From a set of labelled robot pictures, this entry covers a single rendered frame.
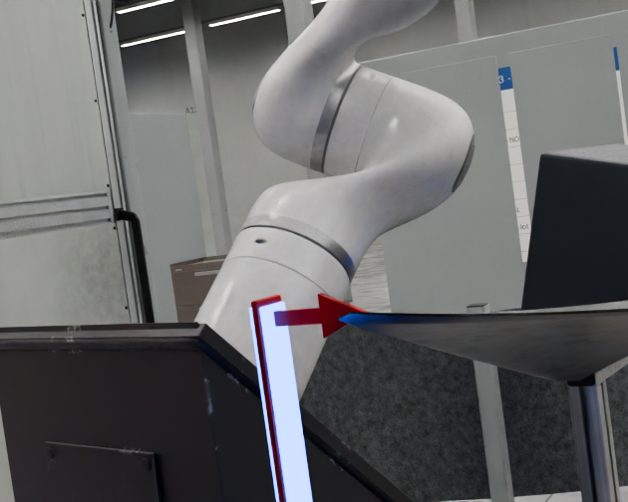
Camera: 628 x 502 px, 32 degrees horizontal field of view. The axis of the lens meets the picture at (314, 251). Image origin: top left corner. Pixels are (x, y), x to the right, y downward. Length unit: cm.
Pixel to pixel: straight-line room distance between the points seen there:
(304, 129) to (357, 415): 139
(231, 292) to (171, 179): 1001
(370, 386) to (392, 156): 137
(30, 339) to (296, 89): 36
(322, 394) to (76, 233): 67
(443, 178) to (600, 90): 559
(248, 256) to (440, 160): 22
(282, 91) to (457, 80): 582
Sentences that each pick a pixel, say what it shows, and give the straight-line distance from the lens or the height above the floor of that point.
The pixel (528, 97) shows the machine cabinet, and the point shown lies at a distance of 676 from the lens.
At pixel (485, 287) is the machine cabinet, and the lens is 691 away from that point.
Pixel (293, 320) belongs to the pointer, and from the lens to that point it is 59.
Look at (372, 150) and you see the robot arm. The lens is 108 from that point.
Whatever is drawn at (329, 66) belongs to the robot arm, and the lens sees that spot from 108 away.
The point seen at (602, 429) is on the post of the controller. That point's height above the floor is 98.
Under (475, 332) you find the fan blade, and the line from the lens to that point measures 52.
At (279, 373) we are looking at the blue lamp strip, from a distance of 60.
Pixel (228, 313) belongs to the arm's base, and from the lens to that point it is 97.
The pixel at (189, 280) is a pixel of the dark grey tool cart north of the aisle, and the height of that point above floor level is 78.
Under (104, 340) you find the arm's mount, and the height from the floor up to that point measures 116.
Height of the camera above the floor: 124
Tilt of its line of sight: 3 degrees down
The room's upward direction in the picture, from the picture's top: 8 degrees counter-clockwise
